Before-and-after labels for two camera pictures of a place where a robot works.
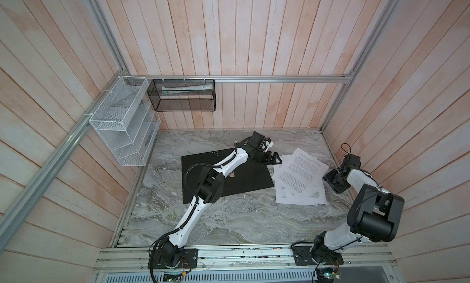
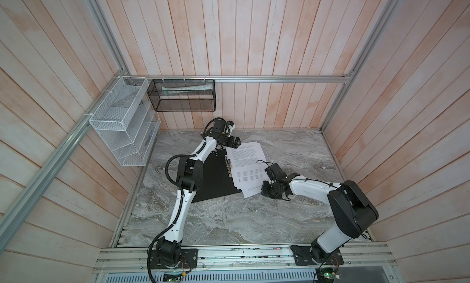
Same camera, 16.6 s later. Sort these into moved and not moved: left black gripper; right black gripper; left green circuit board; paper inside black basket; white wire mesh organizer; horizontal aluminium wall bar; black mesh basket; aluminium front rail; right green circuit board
Moved: left black gripper; right black gripper
Not moved: right green circuit board; black mesh basket; horizontal aluminium wall bar; aluminium front rail; left green circuit board; white wire mesh organizer; paper inside black basket
